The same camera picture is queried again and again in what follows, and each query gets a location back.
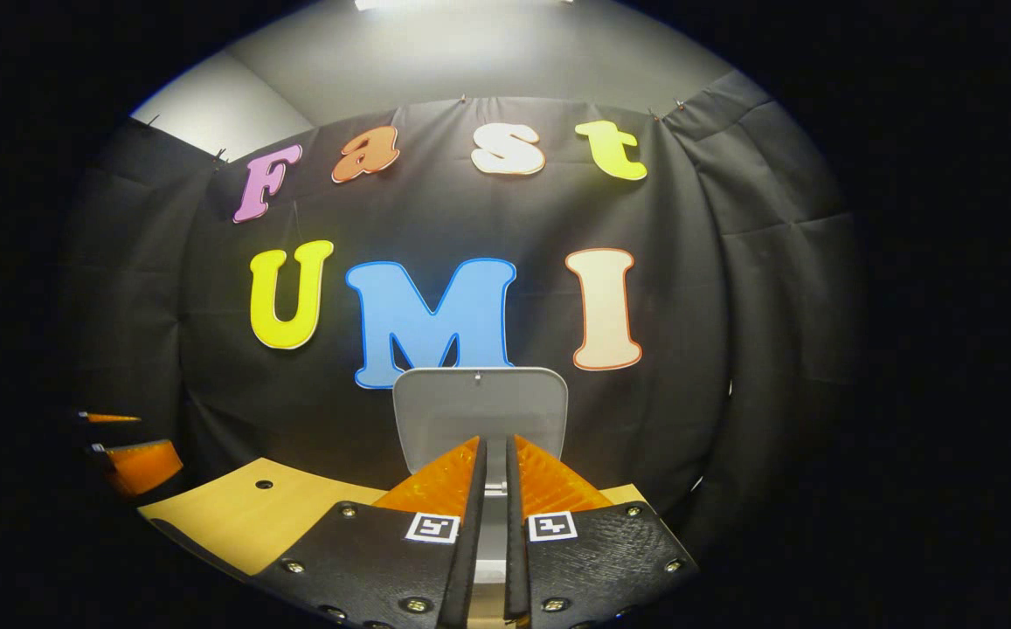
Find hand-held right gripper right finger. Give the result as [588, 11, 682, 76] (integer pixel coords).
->
[503, 434, 701, 629]

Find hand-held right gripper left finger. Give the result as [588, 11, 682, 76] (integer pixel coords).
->
[256, 435, 488, 629]

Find white desktop garbage bin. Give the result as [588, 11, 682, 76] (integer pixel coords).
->
[392, 367, 569, 612]

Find wooden desktop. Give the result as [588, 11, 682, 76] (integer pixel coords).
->
[136, 457, 647, 629]

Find black backdrop cloth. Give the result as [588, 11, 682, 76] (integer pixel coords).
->
[59, 70, 864, 560]

